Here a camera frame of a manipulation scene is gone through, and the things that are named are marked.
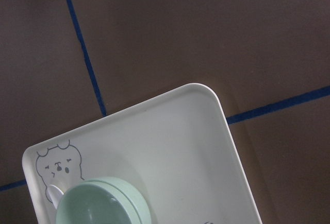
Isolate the white rectangular tray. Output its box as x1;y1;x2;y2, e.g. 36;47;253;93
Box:
22;83;261;223

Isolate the green bowl on tray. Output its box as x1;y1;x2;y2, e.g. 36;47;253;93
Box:
84;177;152;223

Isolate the white plastic spoon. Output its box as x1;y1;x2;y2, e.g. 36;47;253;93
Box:
47;184;65;209

